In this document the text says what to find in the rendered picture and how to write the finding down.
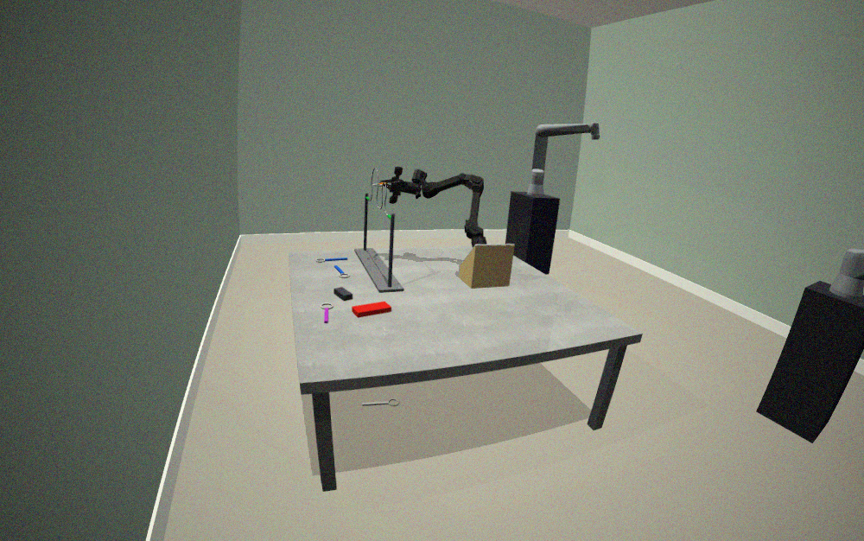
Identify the red rectangular block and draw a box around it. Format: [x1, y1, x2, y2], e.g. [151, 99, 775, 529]
[353, 302, 391, 317]

